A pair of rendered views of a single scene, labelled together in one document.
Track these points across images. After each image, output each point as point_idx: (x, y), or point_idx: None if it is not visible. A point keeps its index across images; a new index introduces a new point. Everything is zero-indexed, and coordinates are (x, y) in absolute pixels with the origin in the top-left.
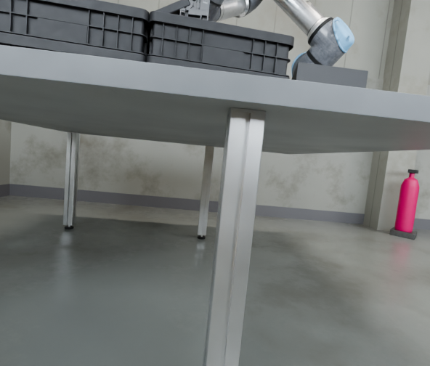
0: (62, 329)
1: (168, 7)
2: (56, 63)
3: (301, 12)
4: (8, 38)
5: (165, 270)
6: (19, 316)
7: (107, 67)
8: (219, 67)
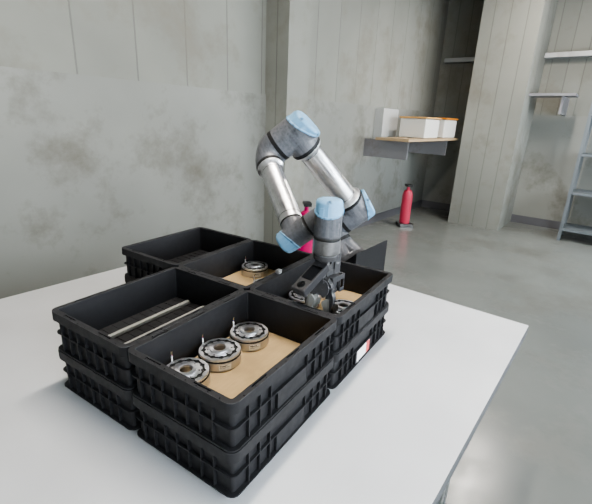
0: None
1: (315, 281)
2: (446, 481)
3: (338, 187)
4: (262, 434)
5: None
6: None
7: (457, 460)
8: (366, 328)
